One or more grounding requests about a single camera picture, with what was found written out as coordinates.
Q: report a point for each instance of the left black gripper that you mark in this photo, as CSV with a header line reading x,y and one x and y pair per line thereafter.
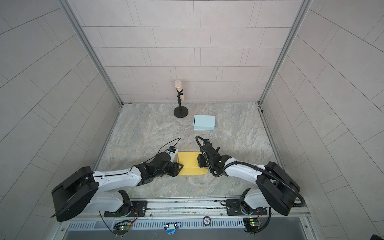
x,y
176,169

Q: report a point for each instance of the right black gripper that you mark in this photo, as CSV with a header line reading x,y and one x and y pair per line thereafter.
x,y
200,159

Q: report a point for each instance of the yellow paper box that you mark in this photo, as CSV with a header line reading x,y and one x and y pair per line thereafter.
x,y
189,160

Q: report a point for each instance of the light blue paper box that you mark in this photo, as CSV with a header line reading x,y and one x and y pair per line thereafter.
x,y
204,123

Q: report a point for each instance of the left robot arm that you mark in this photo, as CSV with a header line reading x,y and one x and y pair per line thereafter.
x,y
91,191

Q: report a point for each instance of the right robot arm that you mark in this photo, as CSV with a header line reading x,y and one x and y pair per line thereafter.
x,y
276,189

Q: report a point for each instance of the blue sticker marker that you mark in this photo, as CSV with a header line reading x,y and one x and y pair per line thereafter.
x,y
171,228

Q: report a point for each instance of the round black badge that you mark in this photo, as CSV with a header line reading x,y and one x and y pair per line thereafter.
x,y
207,221

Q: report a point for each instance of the left circuit board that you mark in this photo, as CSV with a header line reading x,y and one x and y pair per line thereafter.
x,y
123,226

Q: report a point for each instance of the circuit board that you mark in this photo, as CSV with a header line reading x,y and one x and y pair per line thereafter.
x,y
123,226
251,225

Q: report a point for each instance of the right circuit board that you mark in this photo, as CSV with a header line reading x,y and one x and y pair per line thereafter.
x,y
251,225

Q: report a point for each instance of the beige microphone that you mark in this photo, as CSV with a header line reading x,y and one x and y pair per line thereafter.
x,y
179,88

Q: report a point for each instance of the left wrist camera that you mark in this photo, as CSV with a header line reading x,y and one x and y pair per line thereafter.
x,y
173,152

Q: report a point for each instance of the aluminium mounting rail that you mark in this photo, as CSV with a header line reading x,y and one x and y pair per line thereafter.
x,y
155,207

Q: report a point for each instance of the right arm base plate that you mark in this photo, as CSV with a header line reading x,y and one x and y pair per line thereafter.
x,y
240,208

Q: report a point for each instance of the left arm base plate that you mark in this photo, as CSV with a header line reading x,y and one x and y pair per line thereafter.
x,y
134,209

